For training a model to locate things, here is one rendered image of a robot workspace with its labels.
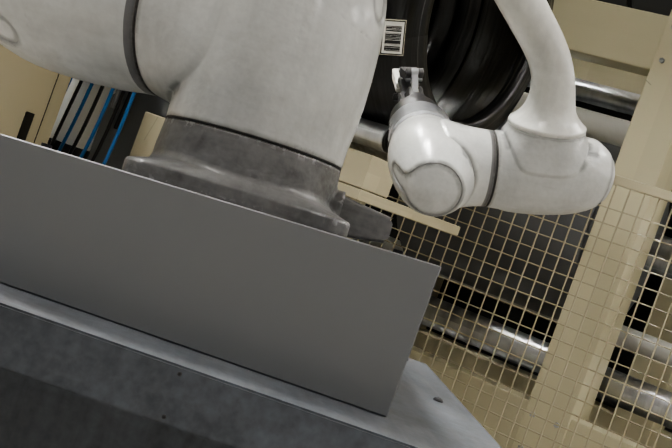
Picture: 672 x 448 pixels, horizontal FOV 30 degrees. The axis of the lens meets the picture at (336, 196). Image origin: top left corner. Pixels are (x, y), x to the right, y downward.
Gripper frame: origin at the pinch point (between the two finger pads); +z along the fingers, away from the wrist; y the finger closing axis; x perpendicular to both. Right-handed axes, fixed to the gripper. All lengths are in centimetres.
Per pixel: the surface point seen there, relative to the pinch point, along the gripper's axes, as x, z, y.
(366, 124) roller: -3.9, 17.7, 14.2
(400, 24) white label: 0.8, 15.6, -4.2
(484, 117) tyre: 19.5, 34.7, 19.2
